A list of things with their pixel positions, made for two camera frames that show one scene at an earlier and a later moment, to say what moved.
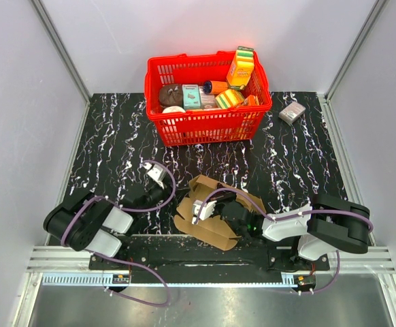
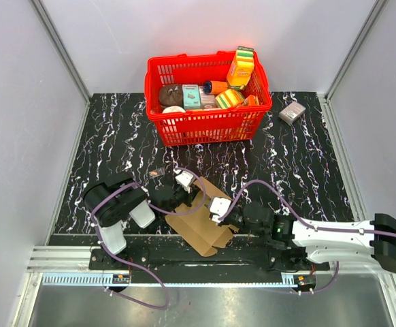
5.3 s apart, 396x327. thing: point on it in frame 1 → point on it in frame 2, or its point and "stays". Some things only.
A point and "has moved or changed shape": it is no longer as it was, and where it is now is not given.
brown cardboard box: x=215 y=231 has moved or changed shape
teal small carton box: x=191 y=96 stays
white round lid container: x=173 y=109 stays
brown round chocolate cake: x=171 y=95 stays
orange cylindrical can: x=214 y=87 stays
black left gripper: x=166 y=193 → x=190 y=197
